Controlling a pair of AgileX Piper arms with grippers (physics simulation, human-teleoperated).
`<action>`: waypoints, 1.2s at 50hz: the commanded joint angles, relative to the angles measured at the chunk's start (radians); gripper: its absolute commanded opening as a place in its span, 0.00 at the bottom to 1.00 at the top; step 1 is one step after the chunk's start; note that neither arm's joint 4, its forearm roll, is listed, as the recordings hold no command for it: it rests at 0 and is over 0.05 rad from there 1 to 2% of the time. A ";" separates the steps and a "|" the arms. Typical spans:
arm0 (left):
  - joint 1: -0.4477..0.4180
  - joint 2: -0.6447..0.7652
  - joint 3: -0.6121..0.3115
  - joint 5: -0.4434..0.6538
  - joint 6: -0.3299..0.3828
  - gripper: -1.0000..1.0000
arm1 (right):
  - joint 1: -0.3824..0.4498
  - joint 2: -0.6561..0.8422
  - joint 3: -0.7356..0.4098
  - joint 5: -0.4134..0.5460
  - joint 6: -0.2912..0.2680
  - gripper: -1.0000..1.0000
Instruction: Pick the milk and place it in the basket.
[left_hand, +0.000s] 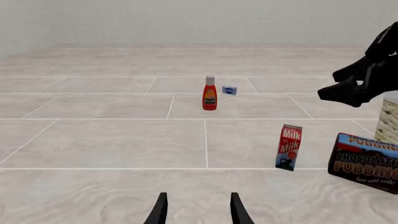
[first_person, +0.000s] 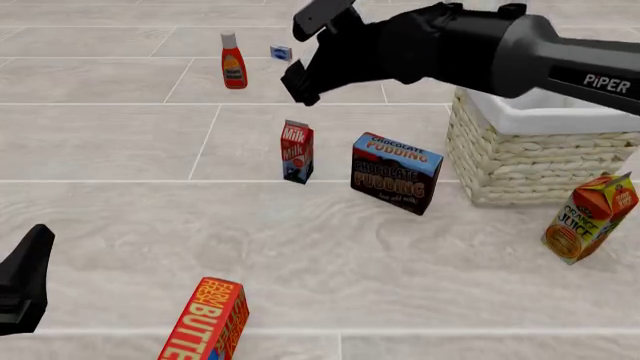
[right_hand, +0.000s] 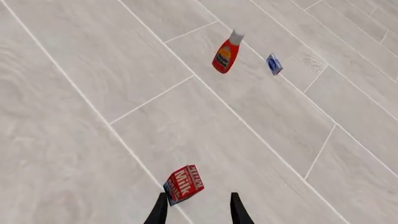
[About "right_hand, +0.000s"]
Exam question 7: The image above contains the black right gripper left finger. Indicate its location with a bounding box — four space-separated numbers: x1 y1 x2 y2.
143 192 169 224

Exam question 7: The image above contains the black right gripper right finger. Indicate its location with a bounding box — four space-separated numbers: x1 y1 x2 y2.
230 192 256 224

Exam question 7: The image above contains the red milk carton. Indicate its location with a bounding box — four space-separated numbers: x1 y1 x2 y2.
163 164 205 207

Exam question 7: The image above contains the small blue printed box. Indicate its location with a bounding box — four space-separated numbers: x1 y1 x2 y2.
266 53 284 77

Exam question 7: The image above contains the red ketchup bottle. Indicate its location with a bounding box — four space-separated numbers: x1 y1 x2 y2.
211 28 246 75

